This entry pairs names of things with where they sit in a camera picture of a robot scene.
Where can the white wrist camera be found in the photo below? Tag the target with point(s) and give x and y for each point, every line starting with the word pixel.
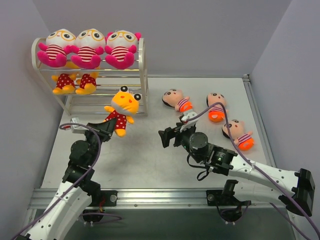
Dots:
pixel 188 119
pixel 75 128

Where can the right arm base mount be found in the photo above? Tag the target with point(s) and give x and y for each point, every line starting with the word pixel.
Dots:
pixel 225 196

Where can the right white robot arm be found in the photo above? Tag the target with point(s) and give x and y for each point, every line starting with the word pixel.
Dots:
pixel 296 188

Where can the yellow bear plush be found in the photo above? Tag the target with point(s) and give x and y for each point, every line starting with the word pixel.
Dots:
pixel 64 83
pixel 86 83
pixel 124 105

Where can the peach boy plush middle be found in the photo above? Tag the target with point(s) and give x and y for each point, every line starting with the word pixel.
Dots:
pixel 216 113

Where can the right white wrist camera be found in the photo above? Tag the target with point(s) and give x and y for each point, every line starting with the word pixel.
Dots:
pixel 188 119

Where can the peach boy plush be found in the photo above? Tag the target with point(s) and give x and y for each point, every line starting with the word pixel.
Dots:
pixel 235 130
pixel 176 99
pixel 216 113

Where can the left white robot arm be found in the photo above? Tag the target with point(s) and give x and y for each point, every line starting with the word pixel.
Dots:
pixel 76 190

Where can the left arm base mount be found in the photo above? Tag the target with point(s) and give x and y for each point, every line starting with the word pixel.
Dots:
pixel 104 198

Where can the cream two-tier shelf rack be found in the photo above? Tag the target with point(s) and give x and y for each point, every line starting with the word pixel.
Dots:
pixel 108 83

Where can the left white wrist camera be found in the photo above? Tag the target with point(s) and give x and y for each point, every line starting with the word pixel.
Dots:
pixel 75 128

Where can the aluminium front rail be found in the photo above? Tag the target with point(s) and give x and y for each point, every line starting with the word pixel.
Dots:
pixel 187 198

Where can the peach boy plush right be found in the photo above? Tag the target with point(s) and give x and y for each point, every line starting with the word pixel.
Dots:
pixel 235 130

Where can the peach boy plush left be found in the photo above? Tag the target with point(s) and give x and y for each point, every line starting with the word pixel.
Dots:
pixel 176 99

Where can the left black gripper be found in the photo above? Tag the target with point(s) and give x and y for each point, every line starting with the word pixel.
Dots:
pixel 99 130

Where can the pink plush with glasses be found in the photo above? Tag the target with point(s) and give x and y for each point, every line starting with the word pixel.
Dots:
pixel 57 46

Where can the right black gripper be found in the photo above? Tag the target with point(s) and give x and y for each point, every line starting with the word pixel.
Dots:
pixel 176 136

